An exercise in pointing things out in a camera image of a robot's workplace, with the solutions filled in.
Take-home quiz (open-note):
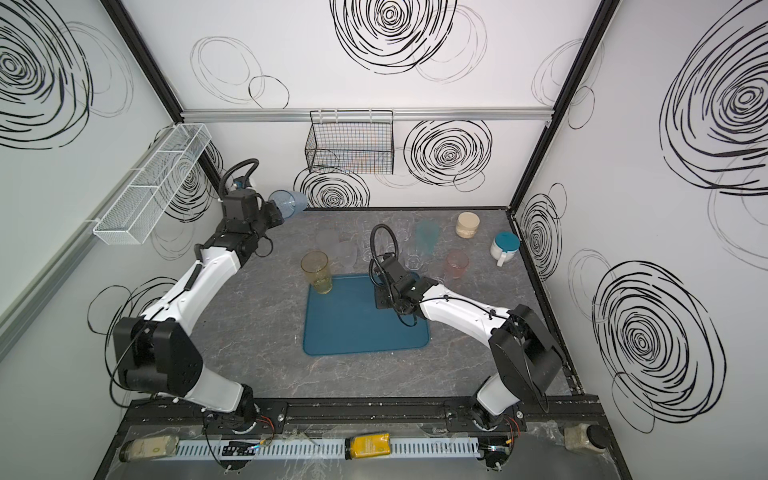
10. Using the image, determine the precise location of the light blue plastic cup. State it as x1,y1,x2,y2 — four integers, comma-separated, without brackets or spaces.
269,190,308,220

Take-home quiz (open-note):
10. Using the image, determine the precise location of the teal plastic tray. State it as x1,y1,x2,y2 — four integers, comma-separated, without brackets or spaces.
303,274,430,356

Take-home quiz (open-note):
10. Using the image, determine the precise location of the teal green plastic cup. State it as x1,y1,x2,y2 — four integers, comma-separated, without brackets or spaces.
415,220,441,257

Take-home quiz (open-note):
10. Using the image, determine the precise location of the yellow transparent cup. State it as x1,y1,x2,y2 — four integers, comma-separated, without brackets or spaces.
300,250,333,295

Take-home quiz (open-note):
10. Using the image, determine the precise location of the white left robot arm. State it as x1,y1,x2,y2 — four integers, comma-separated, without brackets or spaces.
113,189,284,424

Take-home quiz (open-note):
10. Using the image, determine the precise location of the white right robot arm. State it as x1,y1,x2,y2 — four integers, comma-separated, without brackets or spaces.
369,252,564,430

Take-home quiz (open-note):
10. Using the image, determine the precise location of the clear faceted glass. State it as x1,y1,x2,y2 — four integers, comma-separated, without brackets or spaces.
404,249,424,272

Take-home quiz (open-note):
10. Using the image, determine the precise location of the pink transparent cup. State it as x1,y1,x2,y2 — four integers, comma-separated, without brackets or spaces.
444,249,470,279

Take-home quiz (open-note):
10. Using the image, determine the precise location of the white mug teal lid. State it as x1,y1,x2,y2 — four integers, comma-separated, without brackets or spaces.
489,232,520,267

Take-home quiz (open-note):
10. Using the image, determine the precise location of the white wire shelf basket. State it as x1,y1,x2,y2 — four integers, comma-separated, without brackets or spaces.
93,123,211,246

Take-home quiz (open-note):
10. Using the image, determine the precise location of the black wire basket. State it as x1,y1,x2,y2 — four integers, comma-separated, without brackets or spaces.
304,120,395,175

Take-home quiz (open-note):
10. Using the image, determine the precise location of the yellow box on rail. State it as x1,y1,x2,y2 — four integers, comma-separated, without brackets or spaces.
344,433,391,460

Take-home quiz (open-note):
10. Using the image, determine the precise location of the white slotted cable duct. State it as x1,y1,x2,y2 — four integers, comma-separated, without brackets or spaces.
167,437,481,462

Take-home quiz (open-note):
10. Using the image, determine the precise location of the aluminium wall rail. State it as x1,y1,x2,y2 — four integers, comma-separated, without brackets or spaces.
181,106,554,123

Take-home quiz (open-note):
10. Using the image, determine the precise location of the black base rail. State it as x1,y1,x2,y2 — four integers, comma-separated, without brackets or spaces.
120,395,605,433

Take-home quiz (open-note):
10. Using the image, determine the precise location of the black corner frame post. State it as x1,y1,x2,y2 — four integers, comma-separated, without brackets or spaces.
99,0,241,211

